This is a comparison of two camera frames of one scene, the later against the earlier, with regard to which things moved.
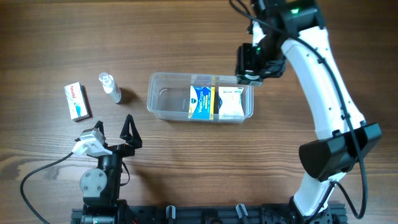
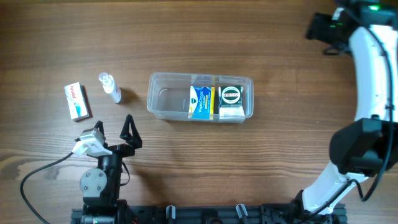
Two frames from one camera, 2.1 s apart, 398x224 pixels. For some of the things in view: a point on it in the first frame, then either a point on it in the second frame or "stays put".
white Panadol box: x=78 y=102 stays put
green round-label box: x=249 y=79 to x=231 y=96
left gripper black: x=118 y=150 stays put
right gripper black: x=249 y=79 to x=315 y=27
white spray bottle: x=110 y=87 stays put
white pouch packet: x=231 y=107 stays put
